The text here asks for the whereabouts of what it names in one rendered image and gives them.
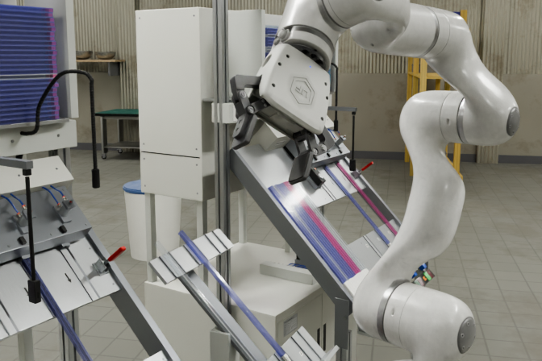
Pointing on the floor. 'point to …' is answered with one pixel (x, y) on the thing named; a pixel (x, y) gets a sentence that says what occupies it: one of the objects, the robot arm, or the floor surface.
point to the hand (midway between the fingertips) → (271, 157)
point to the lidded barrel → (136, 214)
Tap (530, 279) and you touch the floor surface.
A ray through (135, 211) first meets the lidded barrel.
